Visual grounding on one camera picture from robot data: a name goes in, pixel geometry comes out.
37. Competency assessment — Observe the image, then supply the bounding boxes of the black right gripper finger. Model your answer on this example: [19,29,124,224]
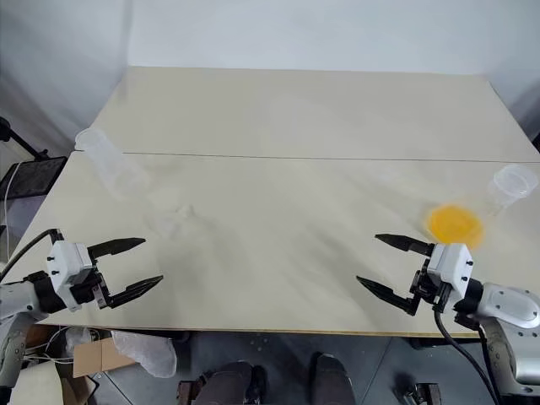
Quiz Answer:
[374,232,436,257]
[355,275,421,317]

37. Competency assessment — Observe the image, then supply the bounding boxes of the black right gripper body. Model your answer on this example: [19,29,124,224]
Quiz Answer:
[408,254,456,316]

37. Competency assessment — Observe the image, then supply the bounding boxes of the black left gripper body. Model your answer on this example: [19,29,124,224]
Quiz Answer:
[62,262,112,313]

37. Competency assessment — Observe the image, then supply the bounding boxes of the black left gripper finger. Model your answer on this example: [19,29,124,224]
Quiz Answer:
[86,236,147,267]
[96,274,165,311]

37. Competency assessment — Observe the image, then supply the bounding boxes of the large clear conical flask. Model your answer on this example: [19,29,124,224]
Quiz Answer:
[424,163,540,251]

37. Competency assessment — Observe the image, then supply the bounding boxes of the small clear conical flask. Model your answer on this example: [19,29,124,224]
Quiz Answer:
[73,127,199,240]

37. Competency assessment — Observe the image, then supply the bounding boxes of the brown cardboard box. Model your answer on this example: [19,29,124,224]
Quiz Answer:
[72,337,137,379]

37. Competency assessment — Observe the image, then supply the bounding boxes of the clear plastic bag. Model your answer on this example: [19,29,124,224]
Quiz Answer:
[110,330,178,380]

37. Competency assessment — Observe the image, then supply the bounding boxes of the dark rounded shape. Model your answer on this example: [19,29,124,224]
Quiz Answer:
[310,352,356,405]
[197,359,269,405]

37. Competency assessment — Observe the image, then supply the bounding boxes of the black tripod stand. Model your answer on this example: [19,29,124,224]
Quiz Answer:
[0,116,52,161]

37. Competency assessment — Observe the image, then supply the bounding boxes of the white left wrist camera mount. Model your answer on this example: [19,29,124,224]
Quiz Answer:
[46,240,95,301]

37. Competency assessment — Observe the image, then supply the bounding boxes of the thin white wires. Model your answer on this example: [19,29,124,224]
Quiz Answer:
[24,327,103,367]

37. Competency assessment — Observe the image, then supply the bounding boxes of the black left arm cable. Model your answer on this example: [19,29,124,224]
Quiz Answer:
[0,229,64,282]

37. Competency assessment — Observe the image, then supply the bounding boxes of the white cable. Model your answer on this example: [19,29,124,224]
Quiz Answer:
[0,162,23,262]

